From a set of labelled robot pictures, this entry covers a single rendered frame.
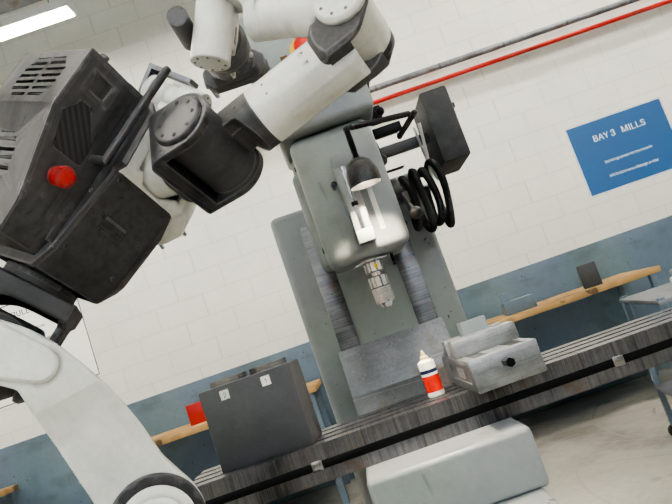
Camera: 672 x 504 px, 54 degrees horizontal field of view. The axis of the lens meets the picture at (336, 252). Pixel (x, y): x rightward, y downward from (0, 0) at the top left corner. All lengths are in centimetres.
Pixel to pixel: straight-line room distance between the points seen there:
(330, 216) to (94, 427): 73
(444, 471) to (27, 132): 95
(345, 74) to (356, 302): 111
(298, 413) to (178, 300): 454
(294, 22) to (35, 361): 61
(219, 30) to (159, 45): 548
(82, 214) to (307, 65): 39
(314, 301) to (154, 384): 419
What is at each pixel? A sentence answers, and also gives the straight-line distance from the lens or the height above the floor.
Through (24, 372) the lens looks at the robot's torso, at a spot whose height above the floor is 126.
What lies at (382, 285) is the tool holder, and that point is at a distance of 157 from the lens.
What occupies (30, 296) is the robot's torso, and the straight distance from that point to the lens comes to 107.
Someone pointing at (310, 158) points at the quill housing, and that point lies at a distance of 155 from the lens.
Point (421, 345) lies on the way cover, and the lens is 193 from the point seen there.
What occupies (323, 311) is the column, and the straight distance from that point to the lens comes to 196.
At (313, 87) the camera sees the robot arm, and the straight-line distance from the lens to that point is 95.
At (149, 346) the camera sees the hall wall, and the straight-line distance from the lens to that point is 606.
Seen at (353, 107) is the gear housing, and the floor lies 164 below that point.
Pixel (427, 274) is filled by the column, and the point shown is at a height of 125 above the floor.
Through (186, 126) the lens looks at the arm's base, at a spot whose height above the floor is 150.
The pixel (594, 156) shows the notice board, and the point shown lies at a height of 191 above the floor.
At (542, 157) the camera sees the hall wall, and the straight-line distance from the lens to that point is 621.
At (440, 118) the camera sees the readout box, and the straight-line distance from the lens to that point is 189.
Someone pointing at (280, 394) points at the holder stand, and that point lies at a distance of 152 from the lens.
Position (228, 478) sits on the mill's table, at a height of 95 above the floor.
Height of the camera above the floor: 117
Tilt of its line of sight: 7 degrees up
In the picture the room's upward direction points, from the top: 19 degrees counter-clockwise
